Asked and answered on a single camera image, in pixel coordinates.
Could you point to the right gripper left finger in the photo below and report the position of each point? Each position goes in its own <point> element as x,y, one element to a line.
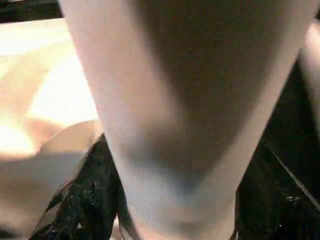
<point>85,195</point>

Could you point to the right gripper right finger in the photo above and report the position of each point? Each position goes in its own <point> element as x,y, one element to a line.
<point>275,200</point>

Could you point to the white plastic table top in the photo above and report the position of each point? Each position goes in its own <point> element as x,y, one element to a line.
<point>37,100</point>

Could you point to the white plastic table leg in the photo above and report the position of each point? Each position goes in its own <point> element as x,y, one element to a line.
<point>187,100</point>
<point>311,62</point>

